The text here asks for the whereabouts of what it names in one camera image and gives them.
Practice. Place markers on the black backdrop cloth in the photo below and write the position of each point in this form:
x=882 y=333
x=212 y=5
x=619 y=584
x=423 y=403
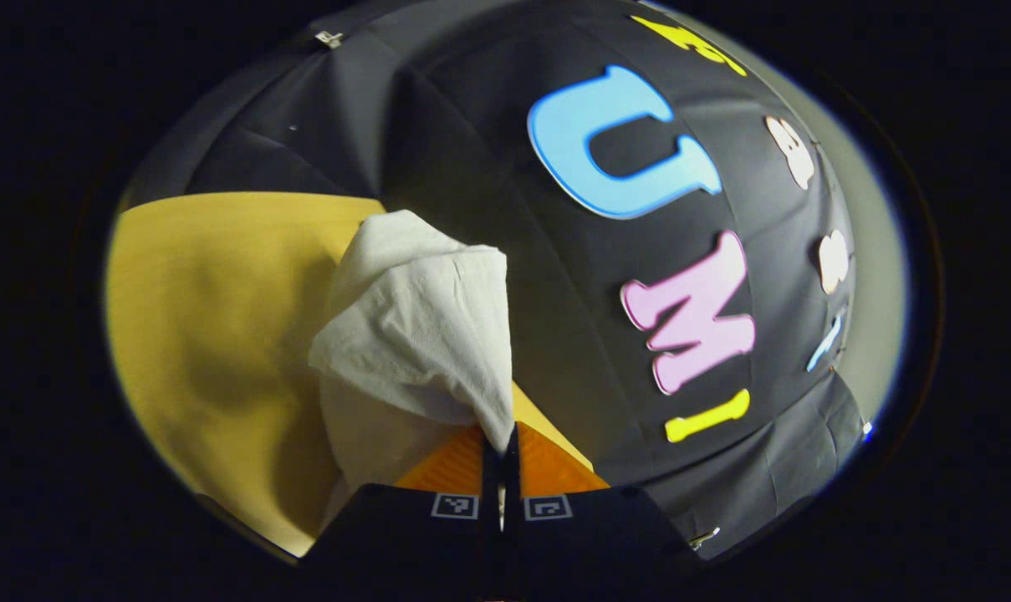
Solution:
x=555 y=293

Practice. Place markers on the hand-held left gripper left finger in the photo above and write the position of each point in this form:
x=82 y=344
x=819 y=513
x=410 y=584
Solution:
x=421 y=543

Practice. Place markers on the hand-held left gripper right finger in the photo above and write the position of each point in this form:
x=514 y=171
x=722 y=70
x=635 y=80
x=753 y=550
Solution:
x=589 y=543

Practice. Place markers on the silver metal backdrop clip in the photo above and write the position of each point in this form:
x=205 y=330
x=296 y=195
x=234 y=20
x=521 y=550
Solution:
x=704 y=537
x=329 y=38

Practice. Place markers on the white jeans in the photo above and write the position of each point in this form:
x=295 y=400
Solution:
x=421 y=334

